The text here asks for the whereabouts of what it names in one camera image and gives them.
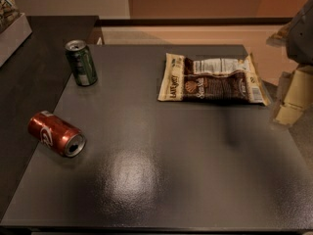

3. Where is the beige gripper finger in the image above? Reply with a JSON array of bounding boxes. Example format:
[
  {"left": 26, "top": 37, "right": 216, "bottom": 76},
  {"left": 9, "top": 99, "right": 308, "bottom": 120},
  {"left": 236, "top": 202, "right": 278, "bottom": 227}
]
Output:
[{"left": 271, "top": 65, "right": 313, "bottom": 127}]

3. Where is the red coke can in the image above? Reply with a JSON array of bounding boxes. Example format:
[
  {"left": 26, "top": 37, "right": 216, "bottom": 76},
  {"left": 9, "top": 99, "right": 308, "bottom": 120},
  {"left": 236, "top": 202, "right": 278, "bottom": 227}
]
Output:
[{"left": 27, "top": 111, "right": 86, "bottom": 158}]

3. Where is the green soda can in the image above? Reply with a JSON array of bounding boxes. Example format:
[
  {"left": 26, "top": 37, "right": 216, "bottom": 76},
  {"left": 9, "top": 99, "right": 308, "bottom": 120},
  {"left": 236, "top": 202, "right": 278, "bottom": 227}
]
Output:
[{"left": 65, "top": 40, "right": 98, "bottom": 86}]

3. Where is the brown chip bag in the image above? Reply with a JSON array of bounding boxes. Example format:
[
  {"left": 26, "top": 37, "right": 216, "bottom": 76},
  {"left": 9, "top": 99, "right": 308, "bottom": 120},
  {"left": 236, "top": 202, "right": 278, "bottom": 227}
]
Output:
[{"left": 158, "top": 53, "right": 270, "bottom": 106}]

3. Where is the white box with snacks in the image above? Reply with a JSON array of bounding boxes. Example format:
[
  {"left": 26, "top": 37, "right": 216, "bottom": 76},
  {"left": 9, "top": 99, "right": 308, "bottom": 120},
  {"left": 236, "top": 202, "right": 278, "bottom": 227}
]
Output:
[{"left": 0, "top": 0, "right": 32, "bottom": 67}]

